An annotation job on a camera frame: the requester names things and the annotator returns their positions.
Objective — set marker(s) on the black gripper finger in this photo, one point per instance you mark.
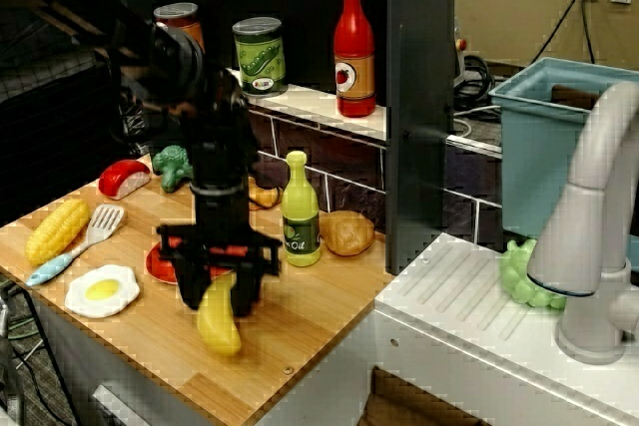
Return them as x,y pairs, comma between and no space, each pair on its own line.
248,291
192,289

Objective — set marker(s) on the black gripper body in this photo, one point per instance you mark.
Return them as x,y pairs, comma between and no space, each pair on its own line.
222,226

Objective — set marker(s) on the yellow toy banana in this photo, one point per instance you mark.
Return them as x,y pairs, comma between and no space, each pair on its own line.
219,331

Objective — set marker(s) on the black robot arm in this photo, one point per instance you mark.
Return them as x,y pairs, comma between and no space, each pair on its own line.
219,146

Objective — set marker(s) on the red round plate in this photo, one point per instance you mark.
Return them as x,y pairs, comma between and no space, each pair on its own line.
160,269

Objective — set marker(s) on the golden toy croissant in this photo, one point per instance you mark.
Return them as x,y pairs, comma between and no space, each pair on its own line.
263,196

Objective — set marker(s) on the green olive oil bottle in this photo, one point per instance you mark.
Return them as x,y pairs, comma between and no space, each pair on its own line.
301,226

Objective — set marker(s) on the green toy broccoli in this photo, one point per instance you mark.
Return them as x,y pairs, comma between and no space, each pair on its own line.
172,164

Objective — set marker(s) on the toy fried egg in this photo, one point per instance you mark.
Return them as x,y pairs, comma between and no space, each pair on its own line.
102,291

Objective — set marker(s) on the red white toy sushi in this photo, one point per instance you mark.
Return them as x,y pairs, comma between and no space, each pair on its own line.
122,179

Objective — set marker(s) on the yellow toy corn cob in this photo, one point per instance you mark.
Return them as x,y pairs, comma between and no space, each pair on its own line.
57,231

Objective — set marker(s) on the green toy peas can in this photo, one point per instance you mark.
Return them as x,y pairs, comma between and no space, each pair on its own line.
259,59

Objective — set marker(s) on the orange toy beans can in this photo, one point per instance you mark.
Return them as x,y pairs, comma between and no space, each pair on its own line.
184,22

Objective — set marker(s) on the white toy sink counter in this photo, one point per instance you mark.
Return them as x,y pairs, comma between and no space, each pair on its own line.
449,346

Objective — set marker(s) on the red toy ketchup bottle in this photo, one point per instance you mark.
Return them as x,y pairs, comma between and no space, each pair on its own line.
354,57

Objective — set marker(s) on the dark toy kitchen shelf unit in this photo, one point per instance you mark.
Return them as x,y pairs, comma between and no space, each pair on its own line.
419,97

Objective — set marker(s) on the green toy grapes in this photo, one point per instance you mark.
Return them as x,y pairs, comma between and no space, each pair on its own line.
519,276

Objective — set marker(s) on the grey box red button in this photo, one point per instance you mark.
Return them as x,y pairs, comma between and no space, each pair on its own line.
460,42

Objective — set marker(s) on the blue plastic bin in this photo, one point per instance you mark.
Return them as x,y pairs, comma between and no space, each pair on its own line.
539,171

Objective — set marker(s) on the grey toy faucet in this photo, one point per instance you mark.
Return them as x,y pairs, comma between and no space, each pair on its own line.
589,226

